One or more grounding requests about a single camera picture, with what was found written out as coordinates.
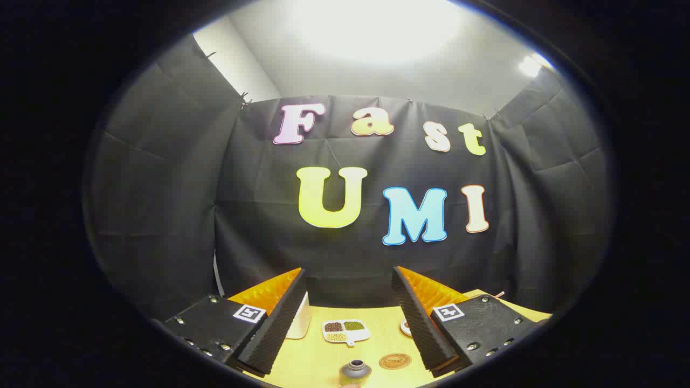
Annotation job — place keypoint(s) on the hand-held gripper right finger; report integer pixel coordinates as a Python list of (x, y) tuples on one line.
[(418, 323)]

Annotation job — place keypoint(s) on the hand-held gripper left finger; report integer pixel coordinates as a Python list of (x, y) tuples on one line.
[(280, 328)]

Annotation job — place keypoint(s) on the round cork coaster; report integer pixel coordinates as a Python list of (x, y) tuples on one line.
[(395, 361)]

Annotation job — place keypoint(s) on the silver green label juice bottle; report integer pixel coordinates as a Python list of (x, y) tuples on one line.
[(356, 372)]

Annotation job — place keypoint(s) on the white oval plate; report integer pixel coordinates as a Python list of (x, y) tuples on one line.
[(405, 326)]

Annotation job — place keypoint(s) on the white rectangular box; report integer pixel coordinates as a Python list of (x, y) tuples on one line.
[(299, 323)]

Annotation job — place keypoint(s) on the wooden table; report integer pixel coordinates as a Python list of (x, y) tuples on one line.
[(312, 361)]

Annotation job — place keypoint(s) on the white divided dish with beans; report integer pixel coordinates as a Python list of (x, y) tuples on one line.
[(346, 330)]

